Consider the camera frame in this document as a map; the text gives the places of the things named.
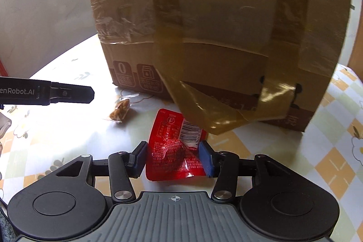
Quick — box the red snack packet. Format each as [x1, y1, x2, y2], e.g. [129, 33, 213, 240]
[145, 108, 209, 182]

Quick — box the wooden board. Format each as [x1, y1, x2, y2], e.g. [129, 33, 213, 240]
[347, 40, 363, 76]

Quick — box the floral checked tablecloth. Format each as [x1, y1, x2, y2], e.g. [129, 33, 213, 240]
[0, 32, 363, 204]

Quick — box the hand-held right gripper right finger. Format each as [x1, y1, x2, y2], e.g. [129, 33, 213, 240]
[198, 141, 294, 202]

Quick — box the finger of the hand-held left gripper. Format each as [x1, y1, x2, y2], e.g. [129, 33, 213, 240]
[50, 82, 95, 104]

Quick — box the small clear nut packet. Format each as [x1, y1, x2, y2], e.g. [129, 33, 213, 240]
[109, 97, 131, 122]

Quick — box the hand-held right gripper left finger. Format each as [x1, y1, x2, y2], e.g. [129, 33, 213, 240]
[54, 141, 149, 203]

